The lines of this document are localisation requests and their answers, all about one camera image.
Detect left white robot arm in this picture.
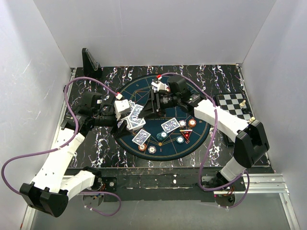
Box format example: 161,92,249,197
20,92,130,217

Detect blue white chips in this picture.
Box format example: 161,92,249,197
179,120,186,127

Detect round blue poker mat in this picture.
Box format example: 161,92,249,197
116,74,211,161

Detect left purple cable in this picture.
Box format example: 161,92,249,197
1,77,123,216

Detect red yellow chip stack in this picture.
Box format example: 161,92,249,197
139,144,147,151

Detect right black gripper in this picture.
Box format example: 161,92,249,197
138,90,180,120

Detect blue card being drawn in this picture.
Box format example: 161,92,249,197
128,104,143,124

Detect green poker chip stack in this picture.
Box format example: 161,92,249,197
156,131,167,142

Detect black white chessboard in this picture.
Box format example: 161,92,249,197
213,92,253,120

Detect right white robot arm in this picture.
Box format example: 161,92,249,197
139,73,270,191

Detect red yellow chips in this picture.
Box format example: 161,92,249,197
188,119,197,127

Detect black card shoe stand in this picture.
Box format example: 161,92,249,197
82,48,103,79

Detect red black triangle marker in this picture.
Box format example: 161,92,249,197
180,129,192,142

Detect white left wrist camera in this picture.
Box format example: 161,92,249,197
114,99,131,121

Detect aluminium frame rail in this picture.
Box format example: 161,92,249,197
21,173,300,230

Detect blue white chip stack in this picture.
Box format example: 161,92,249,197
148,146,156,154

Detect dealt blue playing card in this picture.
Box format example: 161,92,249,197
129,101,135,111

